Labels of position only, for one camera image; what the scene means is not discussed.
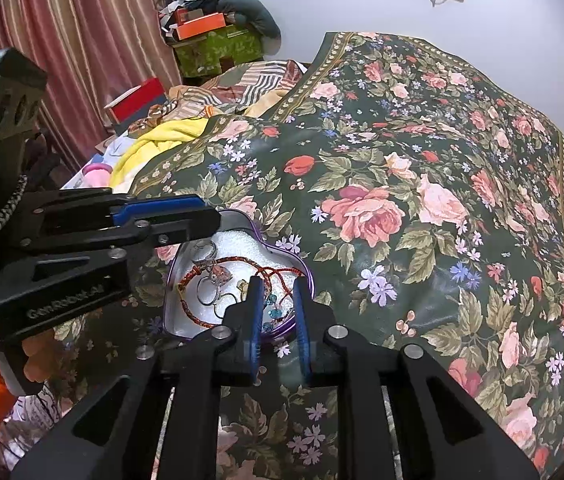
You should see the red gold braided bracelet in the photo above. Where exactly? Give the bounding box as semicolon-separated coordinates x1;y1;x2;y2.
177;257;243;331

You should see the striped pink curtain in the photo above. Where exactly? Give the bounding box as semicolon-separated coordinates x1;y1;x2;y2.
0;0;183;171

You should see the red box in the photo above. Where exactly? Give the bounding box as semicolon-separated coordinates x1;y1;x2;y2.
104;77;167;126

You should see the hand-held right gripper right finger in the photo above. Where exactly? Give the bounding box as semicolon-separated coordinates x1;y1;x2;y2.
293;276;542;480

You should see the dark cloth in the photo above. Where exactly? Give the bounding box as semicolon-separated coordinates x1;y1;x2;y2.
22;130;63;191

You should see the purple heart-shaped tin box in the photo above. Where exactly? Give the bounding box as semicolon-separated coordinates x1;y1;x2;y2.
163;208;316;345

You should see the orange box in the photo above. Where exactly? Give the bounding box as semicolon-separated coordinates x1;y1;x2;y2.
174;12;227;41

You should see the green patterned box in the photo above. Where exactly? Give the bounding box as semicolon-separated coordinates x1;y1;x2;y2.
172;27;265;78

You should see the white printed bedsheet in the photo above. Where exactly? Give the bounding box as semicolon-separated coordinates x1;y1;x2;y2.
0;390;73;466

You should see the striped patterned blanket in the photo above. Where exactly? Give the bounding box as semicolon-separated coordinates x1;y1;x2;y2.
127;60;313;133

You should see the yellow cloth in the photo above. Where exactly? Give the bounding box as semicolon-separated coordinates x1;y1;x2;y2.
111;117;210;193

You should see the green floral cloth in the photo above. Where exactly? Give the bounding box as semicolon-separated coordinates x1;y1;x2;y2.
52;31;564;480

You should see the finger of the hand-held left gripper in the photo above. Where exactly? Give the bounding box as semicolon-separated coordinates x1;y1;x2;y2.
29;187;206;227
29;206;222;259

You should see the ring with stone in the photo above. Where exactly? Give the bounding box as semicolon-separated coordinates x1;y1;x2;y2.
202;260;235;288

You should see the pink toy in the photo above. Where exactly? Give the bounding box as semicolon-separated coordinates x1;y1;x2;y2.
83;162;114;188

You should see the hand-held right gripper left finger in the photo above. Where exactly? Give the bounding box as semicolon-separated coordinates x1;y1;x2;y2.
9;276;266;480

